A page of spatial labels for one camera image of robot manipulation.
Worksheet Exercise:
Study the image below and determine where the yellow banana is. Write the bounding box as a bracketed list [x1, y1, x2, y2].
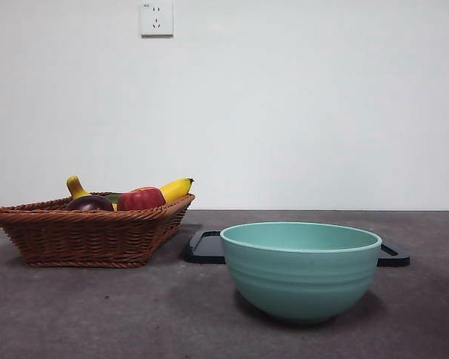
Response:
[66, 174, 195, 212]

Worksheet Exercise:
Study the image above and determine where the white wall socket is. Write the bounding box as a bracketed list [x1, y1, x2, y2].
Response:
[140, 1, 174, 37]

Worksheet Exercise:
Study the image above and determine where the dark purple plum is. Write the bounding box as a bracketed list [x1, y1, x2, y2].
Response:
[65, 194, 115, 212]

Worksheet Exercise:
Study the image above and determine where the red apple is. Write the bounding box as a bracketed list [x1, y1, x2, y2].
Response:
[117, 185, 167, 212]

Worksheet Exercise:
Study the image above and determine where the teal bowl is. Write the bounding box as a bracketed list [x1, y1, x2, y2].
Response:
[219, 221, 382, 325]

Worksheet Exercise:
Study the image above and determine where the black tray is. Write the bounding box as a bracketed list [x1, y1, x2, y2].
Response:
[182, 228, 412, 268]

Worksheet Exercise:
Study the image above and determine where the brown wicker basket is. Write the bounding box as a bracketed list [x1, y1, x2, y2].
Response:
[0, 192, 196, 269]

